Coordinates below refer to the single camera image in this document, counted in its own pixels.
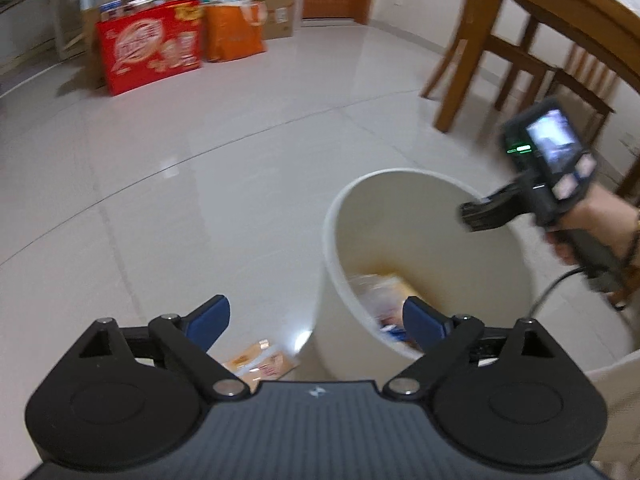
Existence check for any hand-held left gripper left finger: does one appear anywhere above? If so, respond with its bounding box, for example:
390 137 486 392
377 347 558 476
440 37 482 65
79 295 251 403

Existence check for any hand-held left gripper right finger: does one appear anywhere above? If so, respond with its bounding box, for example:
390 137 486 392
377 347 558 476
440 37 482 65
382 296 563 401

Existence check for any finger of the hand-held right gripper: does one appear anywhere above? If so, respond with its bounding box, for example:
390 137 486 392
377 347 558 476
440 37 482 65
460 182 544 234

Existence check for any white plastic trash bin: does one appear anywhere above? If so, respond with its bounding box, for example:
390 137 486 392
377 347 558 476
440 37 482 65
310 169 634 391

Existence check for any tan snack packet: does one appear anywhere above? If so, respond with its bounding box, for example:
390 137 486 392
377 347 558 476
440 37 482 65
220 339 301 382

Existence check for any person's right hand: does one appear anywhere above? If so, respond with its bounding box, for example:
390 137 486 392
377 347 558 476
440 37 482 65
546 192 640 267

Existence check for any orange snack wrapper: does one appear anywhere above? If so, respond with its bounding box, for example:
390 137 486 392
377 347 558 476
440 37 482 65
377 274 423 348

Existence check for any clear plastic wrapper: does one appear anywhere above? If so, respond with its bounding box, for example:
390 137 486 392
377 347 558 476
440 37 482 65
349 274 388 317

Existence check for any wooden chair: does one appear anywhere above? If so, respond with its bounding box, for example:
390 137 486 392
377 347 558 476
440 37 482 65
614 152 640 206
421 0 561 112
547 42 617 147

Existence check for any person's beige clothing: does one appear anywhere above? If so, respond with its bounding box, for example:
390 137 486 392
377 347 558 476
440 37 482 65
584 352 640 480

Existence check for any red gift box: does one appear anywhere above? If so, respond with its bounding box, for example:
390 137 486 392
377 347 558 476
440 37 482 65
96 0 204 97

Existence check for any orange shopping bag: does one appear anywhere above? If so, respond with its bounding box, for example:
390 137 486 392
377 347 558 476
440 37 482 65
202 1 267 64

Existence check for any brown cardboard box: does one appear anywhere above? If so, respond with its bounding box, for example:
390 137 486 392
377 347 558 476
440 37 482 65
250 0 307 41

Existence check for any flat brown cardboard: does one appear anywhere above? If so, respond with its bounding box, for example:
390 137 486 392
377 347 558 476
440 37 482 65
79 4 110 90

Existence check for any glass door cabinet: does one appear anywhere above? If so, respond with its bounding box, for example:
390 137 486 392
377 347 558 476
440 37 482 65
0 0 86 100

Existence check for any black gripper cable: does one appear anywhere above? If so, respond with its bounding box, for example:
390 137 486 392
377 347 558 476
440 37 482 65
527 267 586 322

